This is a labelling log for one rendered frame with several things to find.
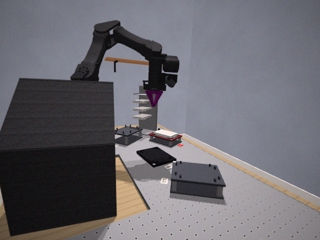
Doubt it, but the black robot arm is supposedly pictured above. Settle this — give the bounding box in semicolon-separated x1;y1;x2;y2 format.
70;20;180;88

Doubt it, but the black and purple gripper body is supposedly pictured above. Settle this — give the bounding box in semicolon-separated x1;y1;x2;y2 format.
143;71;166;91

